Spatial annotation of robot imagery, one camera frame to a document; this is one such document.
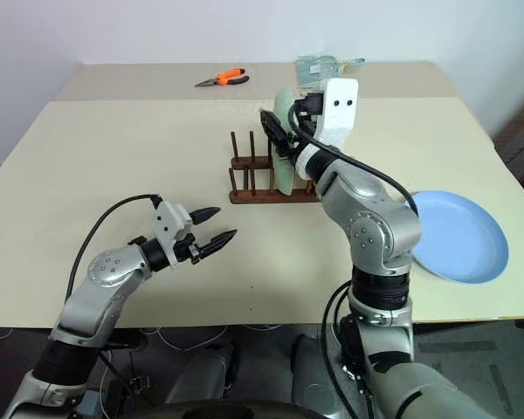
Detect clear plastic bag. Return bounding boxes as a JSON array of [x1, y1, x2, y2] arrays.
[[293, 54, 368, 88]]

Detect pale green plate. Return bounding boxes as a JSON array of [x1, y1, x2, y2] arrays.
[[271, 86, 300, 196]]

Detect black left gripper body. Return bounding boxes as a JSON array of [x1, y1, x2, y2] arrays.
[[174, 235, 203, 264]]

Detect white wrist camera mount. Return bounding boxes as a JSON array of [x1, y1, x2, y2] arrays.
[[295, 77, 360, 179], [151, 201, 193, 269]]

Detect light blue plate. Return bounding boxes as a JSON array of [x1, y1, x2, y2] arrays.
[[407, 189, 511, 285]]

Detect black torso cable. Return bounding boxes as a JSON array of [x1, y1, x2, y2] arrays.
[[321, 278, 377, 419]]

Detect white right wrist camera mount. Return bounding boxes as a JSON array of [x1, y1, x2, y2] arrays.
[[295, 77, 360, 179]]

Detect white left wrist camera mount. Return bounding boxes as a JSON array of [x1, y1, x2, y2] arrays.
[[151, 201, 193, 269]]

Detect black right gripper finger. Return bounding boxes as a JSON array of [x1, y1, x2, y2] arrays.
[[259, 109, 298, 155]]

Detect dark wooden dish rack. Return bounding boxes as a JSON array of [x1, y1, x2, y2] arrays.
[[228, 130, 322, 206]]

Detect dark ribbed furniture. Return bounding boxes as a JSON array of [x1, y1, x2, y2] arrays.
[[492, 85, 524, 187]]

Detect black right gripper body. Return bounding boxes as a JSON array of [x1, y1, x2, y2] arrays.
[[293, 90, 328, 131]]

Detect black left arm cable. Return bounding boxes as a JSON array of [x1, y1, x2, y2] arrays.
[[65, 193, 163, 302]]

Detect orange handled pliers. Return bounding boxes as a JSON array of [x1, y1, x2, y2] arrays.
[[194, 68, 251, 89]]

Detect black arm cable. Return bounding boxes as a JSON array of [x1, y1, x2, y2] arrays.
[[65, 193, 163, 302], [289, 102, 420, 218]]

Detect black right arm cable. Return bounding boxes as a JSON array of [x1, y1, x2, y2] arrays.
[[289, 102, 420, 218]]

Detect white floor cable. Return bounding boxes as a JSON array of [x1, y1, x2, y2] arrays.
[[138, 324, 285, 352]]

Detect grey robot thigh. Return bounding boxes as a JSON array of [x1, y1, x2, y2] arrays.
[[289, 333, 348, 409], [164, 342, 239, 408]]

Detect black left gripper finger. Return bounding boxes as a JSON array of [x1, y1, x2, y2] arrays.
[[189, 207, 222, 227], [198, 228, 238, 259]]

